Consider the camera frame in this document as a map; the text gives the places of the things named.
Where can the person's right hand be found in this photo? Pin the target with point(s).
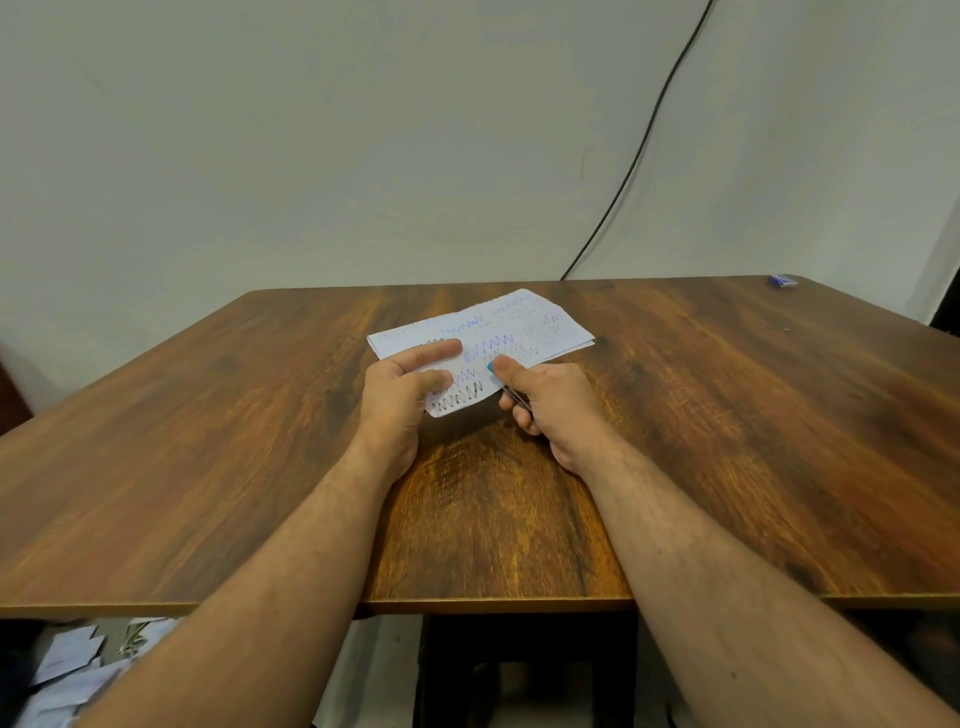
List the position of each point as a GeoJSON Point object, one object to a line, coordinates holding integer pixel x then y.
{"type": "Point", "coordinates": [562, 412]}

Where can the person's left hand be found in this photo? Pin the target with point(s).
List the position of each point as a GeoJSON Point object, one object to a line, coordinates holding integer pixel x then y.
{"type": "Point", "coordinates": [390, 409]}

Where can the person's right thumb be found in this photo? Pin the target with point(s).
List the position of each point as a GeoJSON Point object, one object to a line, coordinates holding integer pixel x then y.
{"type": "Point", "coordinates": [514, 371]}

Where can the person's left thumb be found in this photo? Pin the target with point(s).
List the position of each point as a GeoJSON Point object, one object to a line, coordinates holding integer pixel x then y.
{"type": "Point", "coordinates": [435, 381]}

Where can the blue pen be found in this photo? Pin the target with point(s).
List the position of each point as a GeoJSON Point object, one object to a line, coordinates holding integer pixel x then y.
{"type": "Point", "coordinates": [518, 398]}

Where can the white scribbled paper sheet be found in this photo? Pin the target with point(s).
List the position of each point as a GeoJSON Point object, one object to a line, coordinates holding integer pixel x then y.
{"type": "Point", "coordinates": [525, 322]}

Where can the person's right forearm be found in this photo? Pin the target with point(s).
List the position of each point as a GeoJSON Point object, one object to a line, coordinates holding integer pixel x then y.
{"type": "Point", "coordinates": [735, 600]}

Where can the person's left forearm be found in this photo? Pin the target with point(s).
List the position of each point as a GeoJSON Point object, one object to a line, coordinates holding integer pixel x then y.
{"type": "Point", "coordinates": [277, 585]}

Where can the dark brown furniture edge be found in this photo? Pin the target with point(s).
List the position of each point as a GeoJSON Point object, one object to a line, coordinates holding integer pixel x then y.
{"type": "Point", "coordinates": [11, 401]}

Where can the pile of white paper scraps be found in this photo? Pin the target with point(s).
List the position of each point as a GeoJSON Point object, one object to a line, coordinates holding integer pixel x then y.
{"type": "Point", "coordinates": [71, 675]}

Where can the black object at wall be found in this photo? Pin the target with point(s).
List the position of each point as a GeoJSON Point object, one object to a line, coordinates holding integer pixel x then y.
{"type": "Point", "coordinates": [947, 315]}

